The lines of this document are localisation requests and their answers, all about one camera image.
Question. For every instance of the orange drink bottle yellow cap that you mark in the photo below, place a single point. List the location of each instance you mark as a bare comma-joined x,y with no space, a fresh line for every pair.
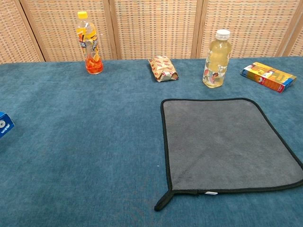
90,47

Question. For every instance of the pale yellow drink bottle white cap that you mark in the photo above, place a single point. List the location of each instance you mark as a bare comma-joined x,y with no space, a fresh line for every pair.
216,61

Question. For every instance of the grey and green cloth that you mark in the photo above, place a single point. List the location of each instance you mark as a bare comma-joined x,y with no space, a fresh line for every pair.
217,144

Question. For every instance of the yellow and blue carton box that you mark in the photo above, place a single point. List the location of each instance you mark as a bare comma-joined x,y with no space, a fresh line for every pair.
268,76

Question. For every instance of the foil snack packet red print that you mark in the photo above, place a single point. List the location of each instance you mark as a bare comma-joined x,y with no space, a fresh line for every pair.
163,68

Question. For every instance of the teal table cloth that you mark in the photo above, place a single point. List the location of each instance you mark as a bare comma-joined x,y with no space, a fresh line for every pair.
82,146

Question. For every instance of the woven rattan folding screen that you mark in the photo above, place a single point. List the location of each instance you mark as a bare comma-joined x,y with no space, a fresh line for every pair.
151,28

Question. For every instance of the blue cardboard box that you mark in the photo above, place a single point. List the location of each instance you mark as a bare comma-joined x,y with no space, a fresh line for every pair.
4,124

